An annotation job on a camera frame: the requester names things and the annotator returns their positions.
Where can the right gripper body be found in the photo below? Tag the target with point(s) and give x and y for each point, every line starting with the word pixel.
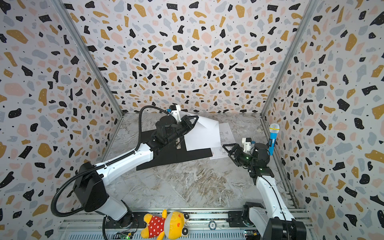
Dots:
pixel 238 154

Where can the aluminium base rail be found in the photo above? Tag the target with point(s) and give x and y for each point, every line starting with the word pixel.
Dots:
pixel 91 226

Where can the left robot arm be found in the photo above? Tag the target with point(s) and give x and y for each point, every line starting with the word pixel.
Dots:
pixel 90 189

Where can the paper with technical drawings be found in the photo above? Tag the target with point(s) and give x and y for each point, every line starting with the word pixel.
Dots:
pixel 226 137

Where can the yellow plush toy red dress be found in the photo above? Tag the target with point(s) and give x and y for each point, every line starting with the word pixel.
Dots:
pixel 170 225

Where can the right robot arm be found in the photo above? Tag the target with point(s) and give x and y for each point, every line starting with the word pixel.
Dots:
pixel 272 219

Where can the poker chip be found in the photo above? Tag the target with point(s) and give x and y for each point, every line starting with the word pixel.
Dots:
pixel 212 225

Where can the green circuit board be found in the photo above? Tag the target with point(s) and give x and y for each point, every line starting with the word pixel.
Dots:
pixel 124 235

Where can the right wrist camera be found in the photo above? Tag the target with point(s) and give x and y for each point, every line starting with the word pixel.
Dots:
pixel 247 144

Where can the blue toy microphone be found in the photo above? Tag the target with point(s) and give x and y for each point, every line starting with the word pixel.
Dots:
pixel 274 130

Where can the orange folder black inside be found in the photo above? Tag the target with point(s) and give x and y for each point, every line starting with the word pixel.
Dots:
pixel 172 155

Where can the right circuit board with wires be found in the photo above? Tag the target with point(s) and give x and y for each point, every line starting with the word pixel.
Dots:
pixel 252 235

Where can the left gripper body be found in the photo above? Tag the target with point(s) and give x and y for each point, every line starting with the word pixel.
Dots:
pixel 181 126

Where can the paper with printed text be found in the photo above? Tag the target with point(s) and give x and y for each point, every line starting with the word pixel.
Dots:
pixel 204 135

